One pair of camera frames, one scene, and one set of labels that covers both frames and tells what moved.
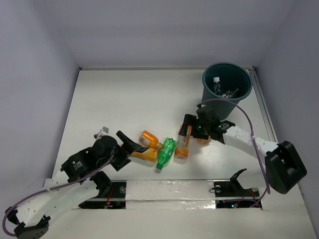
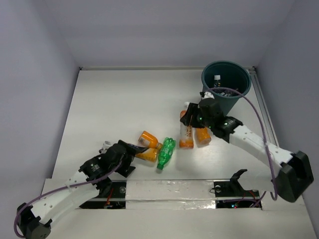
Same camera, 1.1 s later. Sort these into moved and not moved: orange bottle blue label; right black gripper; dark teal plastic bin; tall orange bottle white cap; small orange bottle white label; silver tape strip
Moved: tall orange bottle white cap; right black gripper
Not moved: orange bottle blue label; small orange bottle white label; silver tape strip; dark teal plastic bin
